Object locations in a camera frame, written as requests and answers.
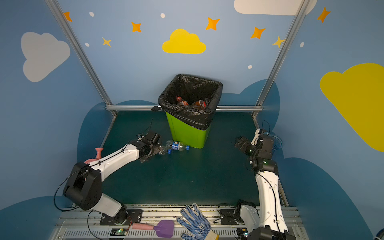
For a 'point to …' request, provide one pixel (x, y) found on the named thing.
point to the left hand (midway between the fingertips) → (156, 150)
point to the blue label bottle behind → (177, 145)
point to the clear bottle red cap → (182, 102)
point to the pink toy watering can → (98, 156)
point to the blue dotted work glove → (200, 226)
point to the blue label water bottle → (169, 148)
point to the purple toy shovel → (165, 228)
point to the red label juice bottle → (200, 102)
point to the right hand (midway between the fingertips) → (245, 140)
